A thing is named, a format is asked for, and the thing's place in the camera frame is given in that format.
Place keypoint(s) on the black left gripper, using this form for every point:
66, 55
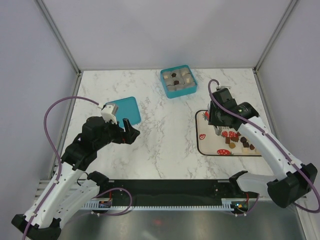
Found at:
126, 137

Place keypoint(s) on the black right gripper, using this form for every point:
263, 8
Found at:
212, 119

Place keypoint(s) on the metal tongs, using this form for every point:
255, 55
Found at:
217, 130

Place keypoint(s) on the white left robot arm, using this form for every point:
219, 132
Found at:
40, 221

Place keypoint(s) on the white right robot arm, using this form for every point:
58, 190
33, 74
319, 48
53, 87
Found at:
291, 178

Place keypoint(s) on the brown square chocolate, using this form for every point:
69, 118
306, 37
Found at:
227, 142

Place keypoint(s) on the tan round chocolate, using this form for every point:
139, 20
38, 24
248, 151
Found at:
232, 145

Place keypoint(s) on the teal chocolate box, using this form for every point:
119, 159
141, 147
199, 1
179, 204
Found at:
183, 88

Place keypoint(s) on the teal box lid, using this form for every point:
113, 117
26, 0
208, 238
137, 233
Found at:
127, 108

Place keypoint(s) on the strawberry print tray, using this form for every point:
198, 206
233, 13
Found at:
210, 144

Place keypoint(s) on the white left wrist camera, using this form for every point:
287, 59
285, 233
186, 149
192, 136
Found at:
108, 113

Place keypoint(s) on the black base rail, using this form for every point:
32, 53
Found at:
178, 191

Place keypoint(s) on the white slotted cable duct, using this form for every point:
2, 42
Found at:
223, 205

